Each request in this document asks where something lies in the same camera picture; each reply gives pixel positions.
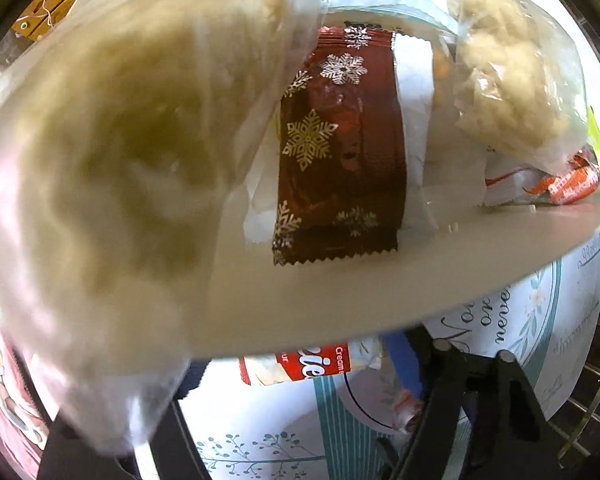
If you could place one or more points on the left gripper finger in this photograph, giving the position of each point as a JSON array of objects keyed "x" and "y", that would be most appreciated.
[{"x": 404, "y": 361}]

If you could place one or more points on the wooden desk with drawers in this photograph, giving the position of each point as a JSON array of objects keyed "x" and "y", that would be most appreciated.
[{"x": 39, "y": 17}]

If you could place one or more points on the white plastic storage bin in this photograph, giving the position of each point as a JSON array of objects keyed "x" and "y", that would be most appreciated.
[{"x": 241, "y": 304}]

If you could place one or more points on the red cookie package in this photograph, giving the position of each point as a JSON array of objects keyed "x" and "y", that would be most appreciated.
[{"x": 310, "y": 363}]

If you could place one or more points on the dark red snowflake packet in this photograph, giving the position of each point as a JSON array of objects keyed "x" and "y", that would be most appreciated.
[{"x": 342, "y": 171}]

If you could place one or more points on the green mooncake packet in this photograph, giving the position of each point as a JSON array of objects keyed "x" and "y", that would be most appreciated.
[{"x": 594, "y": 134}]

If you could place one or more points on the white red-striped snack bag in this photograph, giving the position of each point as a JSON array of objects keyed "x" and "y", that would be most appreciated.
[{"x": 509, "y": 181}]

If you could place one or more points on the clear bag puffed rice cake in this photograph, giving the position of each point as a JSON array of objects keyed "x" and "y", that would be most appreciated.
[{"x": 122, "y": 135}]

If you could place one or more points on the printed blue-white tablecloth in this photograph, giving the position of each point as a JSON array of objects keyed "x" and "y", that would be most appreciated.
[{"x": 326, "y": 428}]

